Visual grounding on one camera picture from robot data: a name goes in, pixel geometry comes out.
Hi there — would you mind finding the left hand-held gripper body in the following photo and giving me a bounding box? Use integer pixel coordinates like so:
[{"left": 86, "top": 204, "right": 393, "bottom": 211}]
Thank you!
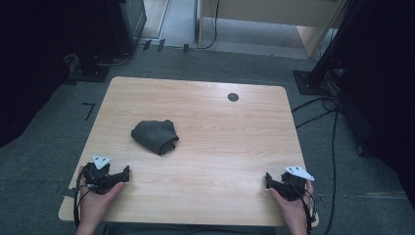
[{"left": 81, "top": 155, "right": 124, "bottom": 196}]

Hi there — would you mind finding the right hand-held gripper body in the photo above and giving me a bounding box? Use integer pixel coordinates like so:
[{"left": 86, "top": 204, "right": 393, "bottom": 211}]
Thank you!
[{"left": 271, "top": 165, "right": 316, "bottom": 202}]

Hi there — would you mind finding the grey and yellow towel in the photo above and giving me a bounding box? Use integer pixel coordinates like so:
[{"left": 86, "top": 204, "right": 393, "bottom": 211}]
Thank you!
[{"left": 130, "top": 118, "right": 180, "bottom": 157}]

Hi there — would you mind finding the person's right hand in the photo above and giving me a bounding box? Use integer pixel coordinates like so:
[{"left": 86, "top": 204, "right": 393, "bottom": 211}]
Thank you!
[{"left": 268, "top": 179, "right": 315, "bottom": 230}]

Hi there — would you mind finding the person's left hand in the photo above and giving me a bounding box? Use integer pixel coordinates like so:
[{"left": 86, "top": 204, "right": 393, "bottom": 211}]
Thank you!
[{"left": 77, "top": 165, "right": 126, "bottom": 227}]

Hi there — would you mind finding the black angled floor tape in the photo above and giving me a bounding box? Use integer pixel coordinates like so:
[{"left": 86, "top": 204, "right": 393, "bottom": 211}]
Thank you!
[{"left": 81, "top": 102, "right": 96, "bottom": 122}]

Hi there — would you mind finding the black stand base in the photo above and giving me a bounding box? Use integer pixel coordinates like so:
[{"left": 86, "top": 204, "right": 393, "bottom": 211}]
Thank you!
[{"left": 63, "top": 53, "right": 113, "bottom": 83}]

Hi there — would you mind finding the black metal stand with base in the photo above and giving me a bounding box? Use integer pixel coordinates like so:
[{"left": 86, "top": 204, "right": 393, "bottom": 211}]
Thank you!
[{"left": 292, "top": 0, "right": 370, "bottom": 97}]

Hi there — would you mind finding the black curtain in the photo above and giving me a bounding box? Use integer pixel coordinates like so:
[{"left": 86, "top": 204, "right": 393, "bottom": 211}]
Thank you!
[
  {"left": 0, "top": 0, "right": 114, "bottom": 150},
  {"left": 332, "top": 0, "right": 415, "bottom": 212}
]

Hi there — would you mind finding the black equipment cabinet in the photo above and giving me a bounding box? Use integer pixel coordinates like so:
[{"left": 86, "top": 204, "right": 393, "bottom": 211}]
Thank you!
[{"left": 107, "top": 0, "right": 148, "bottom": 50}]

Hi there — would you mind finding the light wooden cabinet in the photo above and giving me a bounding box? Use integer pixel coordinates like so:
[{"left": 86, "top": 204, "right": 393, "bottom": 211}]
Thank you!
[{"left": 195, "top": 0, "right": 347, "bottom": 61}]

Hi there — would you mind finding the right hand-held gripper cable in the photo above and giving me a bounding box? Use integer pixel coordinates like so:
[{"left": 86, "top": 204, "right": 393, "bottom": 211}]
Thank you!
[{"left": 288, "top": 179, "right": 318, "bottom": 235}]

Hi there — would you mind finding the hand-held gripper cable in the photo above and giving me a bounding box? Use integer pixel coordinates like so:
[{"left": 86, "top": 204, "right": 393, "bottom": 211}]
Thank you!
[
  {"left": 72, "top": 170, "right": 96, "bottom": 229},
  {"left": 288, "top": 179, "right": 318, "bottom": 235}
]

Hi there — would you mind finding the left hand-held gripper cable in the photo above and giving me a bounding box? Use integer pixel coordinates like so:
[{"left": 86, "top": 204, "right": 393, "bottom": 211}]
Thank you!
[{"left": 72, "top": 170, "right": 96, "bottom": 229}]

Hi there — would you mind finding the long black floor cable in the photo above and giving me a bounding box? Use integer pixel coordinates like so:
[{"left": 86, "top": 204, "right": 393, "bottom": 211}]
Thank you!
[{"left": 322, "top": 104, "right": 343, "bottom": 235}]

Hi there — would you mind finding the black hanging cable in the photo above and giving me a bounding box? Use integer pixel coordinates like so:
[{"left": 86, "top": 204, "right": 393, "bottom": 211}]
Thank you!
[{"left": 187, "top": 0, "right": 220, "bottom": 51}]

